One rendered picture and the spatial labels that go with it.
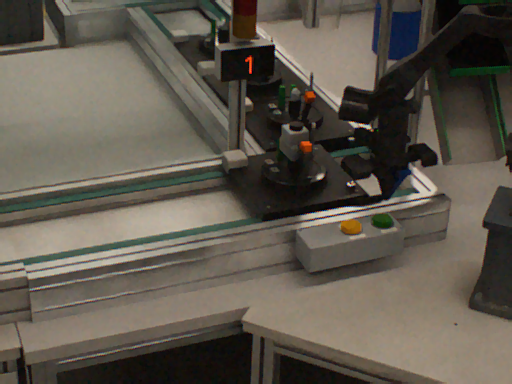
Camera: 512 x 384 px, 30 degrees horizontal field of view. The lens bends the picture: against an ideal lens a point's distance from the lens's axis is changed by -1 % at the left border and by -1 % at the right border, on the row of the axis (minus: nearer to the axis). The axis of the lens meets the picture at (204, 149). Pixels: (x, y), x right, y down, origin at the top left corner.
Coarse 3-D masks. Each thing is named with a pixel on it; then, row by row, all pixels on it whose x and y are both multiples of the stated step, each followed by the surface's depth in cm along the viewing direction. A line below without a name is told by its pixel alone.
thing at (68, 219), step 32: (0, 192) 204; (32, 192) 204; (64, 192) 206; (96, 192) 207; (128, 192) 207; (160, 192) 210; (192, 192) 213; (224, 192) 213; (32, 224) 201; (64, 224) 201; (96, 224) 201; (128, 224) 201; (160, 224) 201; (192, 224) 201; (224, 224) 196; (32, 256) 190; (64, 256) 185
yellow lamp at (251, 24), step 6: (234, 18) 200; (240, 18) 199; (246, 18) 198; (252, 18) 199; (234, 24) 200; (240, 24) 199; (246, 24) 199; (252, 24) 200; (234, 30) 201; (240, 30) 200; (246, 30) 200; (252, 30) 200; (234, 36) 202; (240, 36) 200; (246, 36) 200; (252, 36) 201
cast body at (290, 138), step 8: (288, 128) 203; (296, 128) 202; (304, 128) 203; (288, 136) 202; (296, 136) 202; (304, 136) 203; (280, 144) 207; (288, 144) 203; (296, 144) 203; (288, 152) 203; (296, 152) 202; (296, 160) 203
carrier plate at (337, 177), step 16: (256, 160) 215; (320, 160) 215; (240, 176) 208; (256, 176) 209; (336, 176) 209; (240, 192) 206; (256, 192) 203; (272, 192) 203; (320, 192) 203; (336, 192) 203; (352, 192) 203; (256, 208) 198; (272, 208) 197; (288, 208) 197; (304, 208) 198; (320, 208) 199
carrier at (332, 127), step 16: (256, 112) 236; (272, 112) 230; (288, 112) 232; (320, 112) 232; (336, 112) 237; (256, 128) 229; (272, 128) 229; (320, 128) 229; (336, 128) 229; (352, 128) 229; (272, 144) 222; (320, 144) 224; (336, 144) 226
